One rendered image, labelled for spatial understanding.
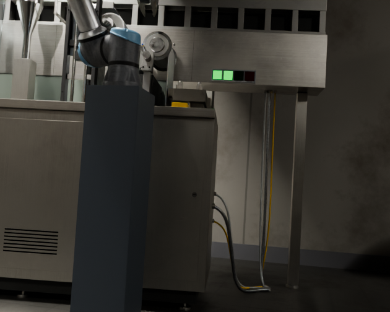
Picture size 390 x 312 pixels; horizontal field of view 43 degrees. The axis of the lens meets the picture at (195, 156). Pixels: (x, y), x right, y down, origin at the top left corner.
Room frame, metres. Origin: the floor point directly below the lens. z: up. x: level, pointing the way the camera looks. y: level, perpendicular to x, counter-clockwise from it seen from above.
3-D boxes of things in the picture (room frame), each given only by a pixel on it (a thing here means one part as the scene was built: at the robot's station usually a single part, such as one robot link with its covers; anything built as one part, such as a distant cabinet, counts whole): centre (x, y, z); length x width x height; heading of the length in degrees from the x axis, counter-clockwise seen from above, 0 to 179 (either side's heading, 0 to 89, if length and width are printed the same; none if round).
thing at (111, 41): (1.86, 0.29, 1.07); 0.13 x 0.12 x 0.14; 53
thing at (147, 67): (2.44, 0.26, 1.05); 0.06 x 0.05 x 0.31; 176
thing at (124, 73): (1.86, 0.29, 0.95); 0.15 x 0.15 x 0.10
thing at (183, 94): (2.63, 0.03, 1.00); 0.40 x 0.16 x 0.06; 176
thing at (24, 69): (2.64, 0.93, 1.18); 0.14 x 0.14 x 0.57
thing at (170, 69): (2.60, 0.15, 1.11); 0.23 x 0.01 x 0.18; 176
